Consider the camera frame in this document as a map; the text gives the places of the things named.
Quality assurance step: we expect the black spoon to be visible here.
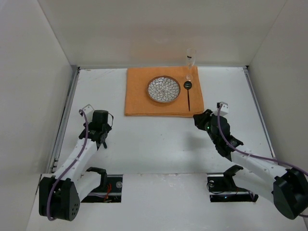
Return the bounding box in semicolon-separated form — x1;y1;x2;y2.
183;81;192;111

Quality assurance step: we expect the floral patterned ceramic plate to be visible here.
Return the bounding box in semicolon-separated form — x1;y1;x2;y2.
146;76;181;103

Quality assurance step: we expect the orange cloth napkin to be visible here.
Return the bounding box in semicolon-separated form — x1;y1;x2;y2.
125;66;205;117

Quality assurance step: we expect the clear wine glass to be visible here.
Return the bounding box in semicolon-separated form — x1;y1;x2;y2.
186;48;196;81

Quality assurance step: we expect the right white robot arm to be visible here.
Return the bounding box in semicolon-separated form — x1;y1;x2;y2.
193;108;308;219

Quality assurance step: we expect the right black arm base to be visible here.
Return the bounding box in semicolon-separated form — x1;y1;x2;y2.
206;165;259;203

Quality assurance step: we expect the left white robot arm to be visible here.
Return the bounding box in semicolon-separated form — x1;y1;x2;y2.
38;109;112;221

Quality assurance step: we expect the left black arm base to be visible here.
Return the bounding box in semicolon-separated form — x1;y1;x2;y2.
80;167;123;203

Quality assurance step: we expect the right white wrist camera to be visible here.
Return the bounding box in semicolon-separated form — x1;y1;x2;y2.
217;102;229;116

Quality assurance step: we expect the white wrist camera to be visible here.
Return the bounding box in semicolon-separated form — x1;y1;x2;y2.
81;104;94;121
217;102;229;116

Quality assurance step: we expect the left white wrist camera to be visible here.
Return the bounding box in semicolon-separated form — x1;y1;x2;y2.
81;104;94;121

